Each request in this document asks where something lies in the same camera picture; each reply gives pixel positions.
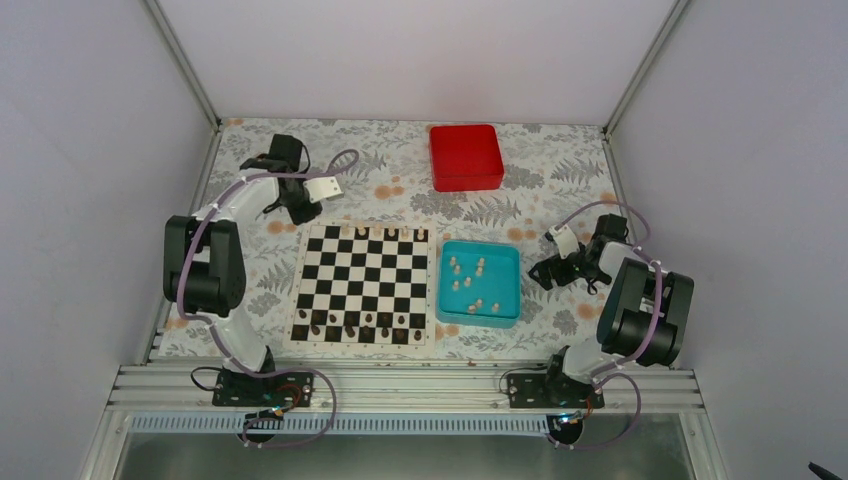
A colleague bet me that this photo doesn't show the teal tray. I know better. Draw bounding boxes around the teal tray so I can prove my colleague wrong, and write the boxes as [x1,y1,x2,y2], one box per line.
[436,240,522,329]

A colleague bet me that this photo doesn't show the red square box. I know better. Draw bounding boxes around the red square box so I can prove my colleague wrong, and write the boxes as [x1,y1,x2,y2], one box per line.
[429,124,505,193]

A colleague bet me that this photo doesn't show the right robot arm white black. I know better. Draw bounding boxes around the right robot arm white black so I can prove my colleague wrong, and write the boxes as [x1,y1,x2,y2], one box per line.
[528,214,694,407]

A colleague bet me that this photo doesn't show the light chess pieces in tray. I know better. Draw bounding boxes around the light chess pieces in tray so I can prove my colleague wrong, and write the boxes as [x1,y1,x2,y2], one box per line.
[440,256,510,315]

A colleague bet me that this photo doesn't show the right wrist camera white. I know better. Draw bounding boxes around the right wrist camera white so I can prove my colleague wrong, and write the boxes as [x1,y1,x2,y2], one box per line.
[545,224,580,259]

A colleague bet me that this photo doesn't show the black white chessboard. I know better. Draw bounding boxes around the black white chessboard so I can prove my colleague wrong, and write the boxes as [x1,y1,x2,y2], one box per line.
[283,221,437,357]

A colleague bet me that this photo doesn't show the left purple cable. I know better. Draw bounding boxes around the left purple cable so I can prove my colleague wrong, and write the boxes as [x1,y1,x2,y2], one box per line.
[174,148,362,449]

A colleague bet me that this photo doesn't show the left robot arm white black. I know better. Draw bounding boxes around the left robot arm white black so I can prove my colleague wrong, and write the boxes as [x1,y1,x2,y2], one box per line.
[163,134,322,405]

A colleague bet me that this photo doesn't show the purple cable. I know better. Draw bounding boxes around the purple cable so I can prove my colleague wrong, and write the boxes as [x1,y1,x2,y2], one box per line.
[174,148,362,449]
[547,199,664,452]

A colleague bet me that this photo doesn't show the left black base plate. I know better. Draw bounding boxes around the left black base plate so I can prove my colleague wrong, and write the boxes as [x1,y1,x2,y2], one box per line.
[211,370,314,409]

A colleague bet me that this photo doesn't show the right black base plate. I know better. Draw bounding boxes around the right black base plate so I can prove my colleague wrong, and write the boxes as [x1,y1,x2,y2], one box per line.
[504,372,605,409]

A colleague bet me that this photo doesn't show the aluminium rail frame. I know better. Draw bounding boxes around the aluminium rail frame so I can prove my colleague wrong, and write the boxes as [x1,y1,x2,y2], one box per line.
[107,363,705,414]

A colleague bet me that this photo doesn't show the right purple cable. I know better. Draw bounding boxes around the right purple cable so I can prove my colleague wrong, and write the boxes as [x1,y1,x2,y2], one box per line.
[547,199,664,452]

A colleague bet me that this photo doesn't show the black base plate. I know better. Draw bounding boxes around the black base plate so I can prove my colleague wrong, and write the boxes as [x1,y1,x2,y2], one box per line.
[504,372,605,409]
[211,370,314,409]

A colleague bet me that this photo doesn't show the dark chess pieces row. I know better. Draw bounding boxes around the dark chess pieces row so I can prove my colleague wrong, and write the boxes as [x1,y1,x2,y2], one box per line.
[287,309,428,346]

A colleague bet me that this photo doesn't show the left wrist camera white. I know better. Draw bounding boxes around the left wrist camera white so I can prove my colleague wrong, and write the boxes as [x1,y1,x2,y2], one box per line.
[303,176,344,204]

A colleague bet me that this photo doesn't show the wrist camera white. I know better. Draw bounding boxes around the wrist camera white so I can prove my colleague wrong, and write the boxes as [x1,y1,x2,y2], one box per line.
[545,224,580,259]
[303,176,344,204]

